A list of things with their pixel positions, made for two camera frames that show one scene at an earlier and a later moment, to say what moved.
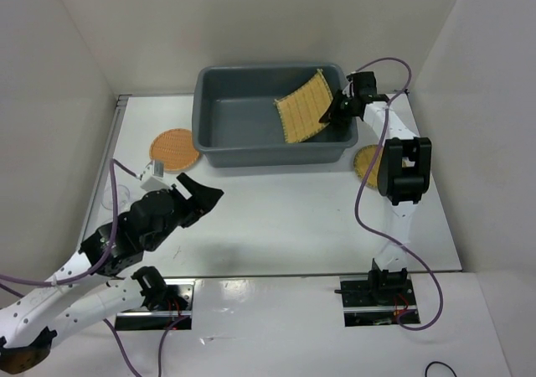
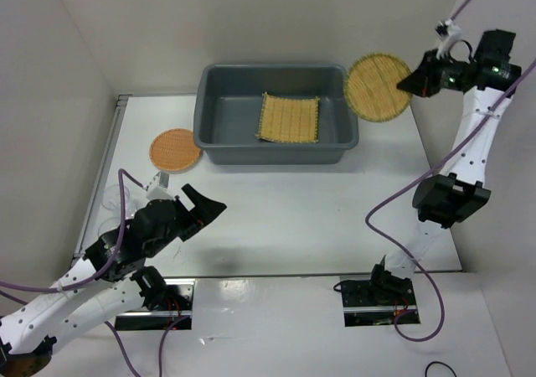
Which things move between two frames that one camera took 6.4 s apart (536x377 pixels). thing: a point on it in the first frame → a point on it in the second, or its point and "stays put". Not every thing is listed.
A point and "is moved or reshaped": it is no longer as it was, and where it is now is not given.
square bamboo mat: x=301 y=108 → x=289 y=119
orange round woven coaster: x=175 y=147 stays put
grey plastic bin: x=235 y=121 stays put
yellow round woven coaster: x=362 y=162 is moved or reshaped
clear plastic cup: x=122 y=193 stays put
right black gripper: x=332 y=113 → x=421 y=81
